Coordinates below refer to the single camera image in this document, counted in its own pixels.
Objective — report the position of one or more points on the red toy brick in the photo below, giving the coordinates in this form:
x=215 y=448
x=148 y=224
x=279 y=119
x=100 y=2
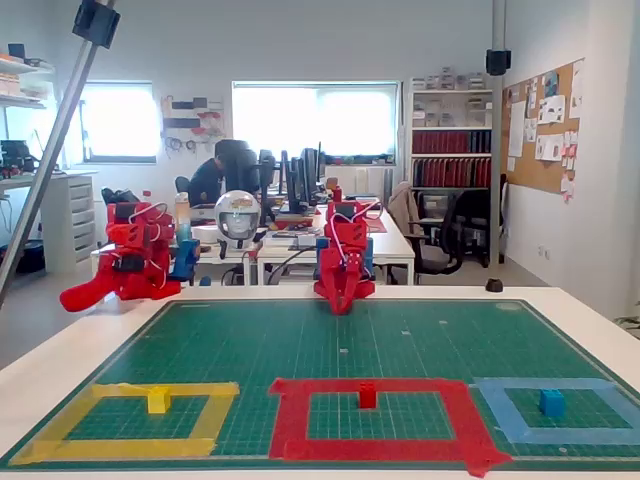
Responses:
x=367 y=396

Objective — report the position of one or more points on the red leader arm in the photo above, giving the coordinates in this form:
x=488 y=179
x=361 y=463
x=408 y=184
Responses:
x=130 y=280

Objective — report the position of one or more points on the red robot arm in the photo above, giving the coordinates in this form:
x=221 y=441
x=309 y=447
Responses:
x=350 y=232

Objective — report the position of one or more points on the red tape square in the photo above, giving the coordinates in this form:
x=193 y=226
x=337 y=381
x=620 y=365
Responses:
x=290 y=425

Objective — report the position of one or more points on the yellow toy brick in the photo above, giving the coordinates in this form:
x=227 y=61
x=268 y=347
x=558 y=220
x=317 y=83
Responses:
x=159 y=401

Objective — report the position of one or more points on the blue tape square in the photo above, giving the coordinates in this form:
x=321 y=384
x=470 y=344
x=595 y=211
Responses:
x=505 y=415

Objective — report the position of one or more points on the blue toy brick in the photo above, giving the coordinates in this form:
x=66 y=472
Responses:
x=552 y=403

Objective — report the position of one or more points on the yellow tape square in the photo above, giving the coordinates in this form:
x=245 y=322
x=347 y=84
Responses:
x=125 y=447

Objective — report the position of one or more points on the blue table clamp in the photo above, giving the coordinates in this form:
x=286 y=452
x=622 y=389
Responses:
x=369 y=257
x=186 y=257

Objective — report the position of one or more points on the white office desk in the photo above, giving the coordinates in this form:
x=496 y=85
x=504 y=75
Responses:
x=395 y=245

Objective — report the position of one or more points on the green cutting mat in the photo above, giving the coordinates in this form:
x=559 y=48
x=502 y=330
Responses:
x=300 y=350

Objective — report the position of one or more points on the beige jacket on chair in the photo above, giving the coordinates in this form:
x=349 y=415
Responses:
x=402 y=205

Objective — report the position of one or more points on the black computer monitors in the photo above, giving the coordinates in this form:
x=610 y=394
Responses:
x=300 y=180

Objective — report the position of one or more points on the black office chair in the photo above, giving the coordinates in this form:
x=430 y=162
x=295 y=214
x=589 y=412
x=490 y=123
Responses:
x=450 y=235

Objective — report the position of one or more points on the white helmet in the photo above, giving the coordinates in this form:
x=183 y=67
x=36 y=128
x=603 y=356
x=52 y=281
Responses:
x=236 y=215

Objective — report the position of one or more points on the small black knob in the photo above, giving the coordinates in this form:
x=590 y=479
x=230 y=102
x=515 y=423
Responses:
x=493 y=285

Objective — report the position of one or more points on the wide bright window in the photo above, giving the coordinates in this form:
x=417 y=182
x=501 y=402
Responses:
x=315 y=120

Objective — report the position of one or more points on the seated person in dark clothes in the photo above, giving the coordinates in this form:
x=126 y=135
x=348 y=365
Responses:
x=210 y=180

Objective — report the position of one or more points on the orange blue water bottle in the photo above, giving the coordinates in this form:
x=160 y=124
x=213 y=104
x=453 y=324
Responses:
x=183 y=220

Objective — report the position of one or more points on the white shelf with binders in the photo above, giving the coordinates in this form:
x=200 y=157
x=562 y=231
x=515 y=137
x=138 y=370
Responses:
x=450 y=150

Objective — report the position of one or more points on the upright grey pole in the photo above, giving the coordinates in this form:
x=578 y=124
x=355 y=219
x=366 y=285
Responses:
x=496 y=150

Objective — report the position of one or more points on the cork pin board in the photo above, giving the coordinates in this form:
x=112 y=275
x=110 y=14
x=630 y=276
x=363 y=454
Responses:
x=525 y=165

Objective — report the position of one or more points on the black pole clamp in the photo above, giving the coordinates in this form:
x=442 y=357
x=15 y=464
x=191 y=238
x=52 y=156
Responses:
x=498 y=62
x=96 y=22

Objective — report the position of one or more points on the small bright window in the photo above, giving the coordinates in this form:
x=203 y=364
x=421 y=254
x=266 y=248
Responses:
x=120 y=122

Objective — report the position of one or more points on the white drawer cabinet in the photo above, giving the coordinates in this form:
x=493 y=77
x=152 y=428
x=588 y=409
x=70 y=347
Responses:
x=70 y=220

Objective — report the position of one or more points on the white wall socket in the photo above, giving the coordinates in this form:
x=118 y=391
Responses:
x=543 y=251

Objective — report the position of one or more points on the wall tool pegboard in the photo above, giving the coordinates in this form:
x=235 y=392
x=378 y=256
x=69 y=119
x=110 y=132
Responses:
x=192 y=125

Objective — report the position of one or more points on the slanted silver camera pole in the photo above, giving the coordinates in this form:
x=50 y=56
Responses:
x=50 y=150

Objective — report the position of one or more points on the white wall shelf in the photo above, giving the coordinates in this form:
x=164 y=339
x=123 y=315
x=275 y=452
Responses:
x=25 y=67

